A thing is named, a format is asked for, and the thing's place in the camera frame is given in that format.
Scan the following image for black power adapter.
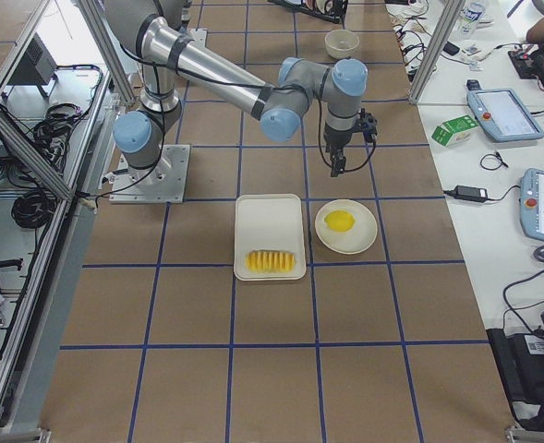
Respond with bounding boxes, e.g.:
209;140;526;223
454;186;489;203

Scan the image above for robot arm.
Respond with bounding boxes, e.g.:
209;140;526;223
104;1;377;177

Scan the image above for grey electronics box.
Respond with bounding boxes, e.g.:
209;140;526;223
7;33;57;99

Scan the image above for cream round plate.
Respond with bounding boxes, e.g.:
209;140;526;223
314;199;378;255

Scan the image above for green white carton box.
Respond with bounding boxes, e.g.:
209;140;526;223
431;114;478;147

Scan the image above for blue teach pendant far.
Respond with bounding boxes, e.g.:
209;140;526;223
466;89;544;142

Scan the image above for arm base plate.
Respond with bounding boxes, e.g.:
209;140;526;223
109;144;191;204
187;28;208;47

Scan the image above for black cable bundle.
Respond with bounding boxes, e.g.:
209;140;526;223
11;189;55;231

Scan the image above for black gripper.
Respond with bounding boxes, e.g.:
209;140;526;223
323;124;358;177

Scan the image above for yellow lemon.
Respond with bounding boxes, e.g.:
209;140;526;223
323;210;356;233

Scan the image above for cream ceramic bowl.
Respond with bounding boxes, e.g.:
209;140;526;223
324;30;360;60

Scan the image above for black dish rack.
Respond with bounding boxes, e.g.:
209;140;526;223
267;0;349;24

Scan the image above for cream rectangular tray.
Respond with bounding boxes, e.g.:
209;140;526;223
234;194;307;281

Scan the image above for plastic water bottle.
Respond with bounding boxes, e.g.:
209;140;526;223
457;0;488;40

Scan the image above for aluminium frame post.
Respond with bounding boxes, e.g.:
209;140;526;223
408;0;464;104

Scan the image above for sliced yellow fruit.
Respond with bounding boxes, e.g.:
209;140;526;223
246;250;296;273

